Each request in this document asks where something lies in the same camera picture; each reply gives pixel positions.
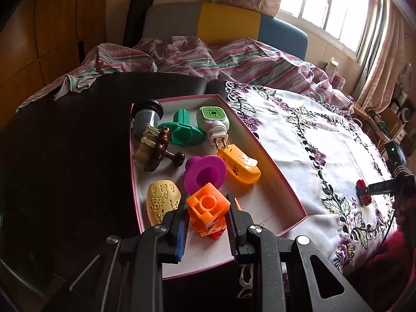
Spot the wooden bedside table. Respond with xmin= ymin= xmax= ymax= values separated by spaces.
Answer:
xmin=353 ymin=102 xmax=391 ymax=144

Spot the clear cup with black lid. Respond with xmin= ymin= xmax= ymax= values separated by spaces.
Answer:
xmin=133 ymin=99 xmax=164 ymax=131

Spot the pink striped blanket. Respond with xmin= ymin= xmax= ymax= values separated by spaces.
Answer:
xmin=16 ymin=36 xmax=355 ymax=114

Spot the yellow embossed soap-shaped object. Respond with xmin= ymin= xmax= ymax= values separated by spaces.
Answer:
xmin=147 ymin=180 xmax=183 ymax=225

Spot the wooden wardrobe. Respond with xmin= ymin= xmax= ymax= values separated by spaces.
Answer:
xmin=0 ymin=0 xmax=109 ymax=127

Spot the pink-edged white tray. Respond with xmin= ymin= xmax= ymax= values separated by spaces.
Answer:
xmin=129 ymin=94 xmax=308 ymax=280

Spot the grey yellow blue headboard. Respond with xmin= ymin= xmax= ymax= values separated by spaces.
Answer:
xmin=141 ymin=3 xmax=309 ymax=62

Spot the yellow orange plastic piece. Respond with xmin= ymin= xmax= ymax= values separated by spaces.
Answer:
xmin=216 ymin=144 xmax=261 ymax=186

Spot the white green plug-in device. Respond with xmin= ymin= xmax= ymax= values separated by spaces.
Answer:
xmin=196 ymin=106 xmax=230 ymax=152

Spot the white box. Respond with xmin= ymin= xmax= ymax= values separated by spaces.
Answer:
xmin=326 ymin=58 xmax=339 ymax=79

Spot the white floral embroidered tablecloth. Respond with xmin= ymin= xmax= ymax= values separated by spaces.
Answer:
xmin=224 ymin=81 xmax=405 ymax=300

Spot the black cable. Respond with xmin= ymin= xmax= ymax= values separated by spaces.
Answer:
xmin=364 ymin=198 xmax=402 ymax=264

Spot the orange plastic cube block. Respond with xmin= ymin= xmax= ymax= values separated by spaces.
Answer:
xmin=186 ymin=183 xmax=232 ymax=239

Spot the window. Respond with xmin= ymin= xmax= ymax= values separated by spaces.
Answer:
xmin=276 ymin=0 xmax=373 ymax=59

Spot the person's right forearm red sleeve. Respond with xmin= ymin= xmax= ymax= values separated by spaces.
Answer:
xmin=341 ymin=227 xmax=416 ymax=303

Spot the black rolled mat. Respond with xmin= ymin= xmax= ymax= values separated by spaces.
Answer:
xmin=123 ymin=0 xmax=153 ymax=49

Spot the purple plastic mould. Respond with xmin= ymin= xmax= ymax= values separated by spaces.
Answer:
xmin=184 ymin=155 xmax=227 ymax=196

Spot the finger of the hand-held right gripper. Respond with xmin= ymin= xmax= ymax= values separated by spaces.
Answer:
xmin=364 ymin=180 xmax=396 ymax=197

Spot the red plastic block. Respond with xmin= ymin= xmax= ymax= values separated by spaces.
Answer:
xmin=356 ymin=179 xmax=373 ymax=205

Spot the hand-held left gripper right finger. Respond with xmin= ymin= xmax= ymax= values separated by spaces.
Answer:
xmin=226 ymin=193 xmax=373 ymax=312

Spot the green plastic mould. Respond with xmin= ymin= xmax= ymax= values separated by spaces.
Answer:
xmin=158 ymin=109 xmax=205 ymax=145

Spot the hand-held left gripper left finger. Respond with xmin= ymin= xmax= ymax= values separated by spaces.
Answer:
xmin=70 ymin=193 xmax=191 ymax=312

